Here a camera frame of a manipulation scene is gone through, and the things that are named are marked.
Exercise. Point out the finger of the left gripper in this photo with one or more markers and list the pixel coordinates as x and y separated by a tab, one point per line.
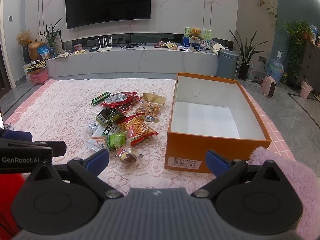
16	135

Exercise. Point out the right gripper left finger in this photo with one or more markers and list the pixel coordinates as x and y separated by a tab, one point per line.
85	172

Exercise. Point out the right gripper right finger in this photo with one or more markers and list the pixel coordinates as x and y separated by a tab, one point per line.
226	172

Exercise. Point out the white green snack packet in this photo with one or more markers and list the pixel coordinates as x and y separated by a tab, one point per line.
109	136

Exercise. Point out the small brown round snack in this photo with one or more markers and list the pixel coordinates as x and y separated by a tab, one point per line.
127	155

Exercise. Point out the dark green snack packet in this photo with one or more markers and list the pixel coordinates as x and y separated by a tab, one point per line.
108	115

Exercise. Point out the orange stick snack bag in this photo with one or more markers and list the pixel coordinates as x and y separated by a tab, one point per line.
137	128

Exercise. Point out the green sausage stick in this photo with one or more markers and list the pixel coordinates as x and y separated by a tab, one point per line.
100	99

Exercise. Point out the red silver snack bag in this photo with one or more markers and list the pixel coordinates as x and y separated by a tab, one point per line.
122	101

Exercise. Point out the gold clear nut bag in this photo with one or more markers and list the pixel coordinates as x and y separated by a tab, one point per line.
150	106

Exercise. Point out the orange cardboard box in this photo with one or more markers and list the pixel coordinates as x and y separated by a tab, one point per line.
211	113

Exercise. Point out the pink storage box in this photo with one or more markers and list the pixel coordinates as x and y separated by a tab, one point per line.
39	77

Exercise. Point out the pink lace tablecloth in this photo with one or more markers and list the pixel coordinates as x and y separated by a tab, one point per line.
61	111

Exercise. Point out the pink fluffy sleeve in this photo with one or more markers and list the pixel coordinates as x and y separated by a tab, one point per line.
306	184

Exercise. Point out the golden gourd ornament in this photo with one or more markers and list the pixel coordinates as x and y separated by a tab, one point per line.
32	50

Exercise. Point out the pink space heater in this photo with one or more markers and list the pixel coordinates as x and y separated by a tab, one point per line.
268	86

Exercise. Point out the left potted green plant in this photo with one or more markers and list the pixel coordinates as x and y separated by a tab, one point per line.
50	34

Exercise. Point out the grey pedal trash bin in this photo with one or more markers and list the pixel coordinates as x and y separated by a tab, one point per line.
227	64

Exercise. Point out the blue water jug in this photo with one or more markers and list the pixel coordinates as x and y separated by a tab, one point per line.
275	69

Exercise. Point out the pink small bucket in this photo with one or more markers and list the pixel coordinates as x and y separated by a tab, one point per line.
306	89

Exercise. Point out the white wifi router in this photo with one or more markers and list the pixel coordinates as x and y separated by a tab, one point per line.
104	44

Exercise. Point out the potted long leaf plant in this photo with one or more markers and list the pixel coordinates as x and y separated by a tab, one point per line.
246	50

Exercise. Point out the grey tv console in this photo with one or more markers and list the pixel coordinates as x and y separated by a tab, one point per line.
146	60

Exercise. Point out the dark grey cabinet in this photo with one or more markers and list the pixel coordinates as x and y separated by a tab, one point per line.
310	66

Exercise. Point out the teddy bear gift box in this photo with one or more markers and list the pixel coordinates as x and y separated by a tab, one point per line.
203	37

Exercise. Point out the ivy plant on cabinet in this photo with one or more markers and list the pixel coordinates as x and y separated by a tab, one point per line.
298	33

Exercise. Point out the black wall television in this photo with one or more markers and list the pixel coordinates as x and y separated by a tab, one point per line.
85	12

